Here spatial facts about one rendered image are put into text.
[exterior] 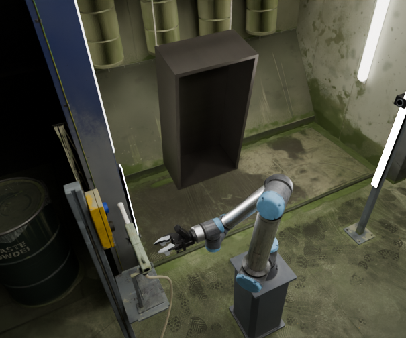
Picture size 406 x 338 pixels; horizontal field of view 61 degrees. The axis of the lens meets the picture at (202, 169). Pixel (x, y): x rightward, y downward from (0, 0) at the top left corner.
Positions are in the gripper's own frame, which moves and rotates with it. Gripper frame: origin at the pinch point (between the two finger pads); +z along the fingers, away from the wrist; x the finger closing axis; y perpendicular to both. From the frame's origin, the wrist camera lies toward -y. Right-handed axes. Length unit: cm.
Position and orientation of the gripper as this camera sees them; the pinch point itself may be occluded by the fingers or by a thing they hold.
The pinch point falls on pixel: (158, 247)
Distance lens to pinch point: 181.4
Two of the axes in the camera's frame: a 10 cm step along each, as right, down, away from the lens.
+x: -4.3, -5.7, 7.0
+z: -9.0, 3.0, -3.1
